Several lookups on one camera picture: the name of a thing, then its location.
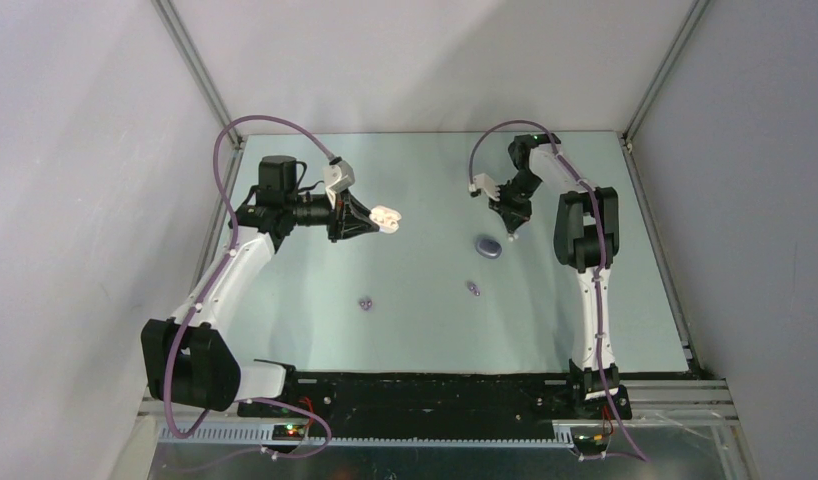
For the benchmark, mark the controller board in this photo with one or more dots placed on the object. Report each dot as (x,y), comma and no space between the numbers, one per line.
(590,445)
(289,432)

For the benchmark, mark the right controller board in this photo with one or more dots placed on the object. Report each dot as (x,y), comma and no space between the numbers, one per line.
(590,445)

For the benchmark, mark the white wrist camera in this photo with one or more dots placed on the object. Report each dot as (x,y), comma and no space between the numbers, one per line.
(338,176)
(483,184)

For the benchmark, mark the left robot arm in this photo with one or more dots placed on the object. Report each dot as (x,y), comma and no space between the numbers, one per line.
(187,359)

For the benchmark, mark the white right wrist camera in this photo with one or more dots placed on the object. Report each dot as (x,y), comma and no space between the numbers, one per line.
(483,184)

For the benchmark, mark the purple earbud charging case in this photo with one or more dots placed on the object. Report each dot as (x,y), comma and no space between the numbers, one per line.
(488,247)

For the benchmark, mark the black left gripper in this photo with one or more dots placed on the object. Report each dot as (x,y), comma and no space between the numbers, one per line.
(341,225)

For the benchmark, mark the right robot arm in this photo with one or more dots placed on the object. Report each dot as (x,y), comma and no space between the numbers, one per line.
(586,239)

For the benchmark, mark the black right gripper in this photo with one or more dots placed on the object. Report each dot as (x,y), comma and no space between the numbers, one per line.
(514,216)

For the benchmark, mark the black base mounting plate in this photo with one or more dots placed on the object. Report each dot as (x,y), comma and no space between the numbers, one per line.
(427,407)

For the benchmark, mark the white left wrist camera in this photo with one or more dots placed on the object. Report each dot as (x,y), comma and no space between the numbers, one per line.
(338,176)

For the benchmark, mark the white earbud charging case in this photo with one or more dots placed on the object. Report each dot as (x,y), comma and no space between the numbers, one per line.
(386,219)

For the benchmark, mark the left controller board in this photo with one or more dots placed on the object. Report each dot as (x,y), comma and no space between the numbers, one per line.
(289,432)

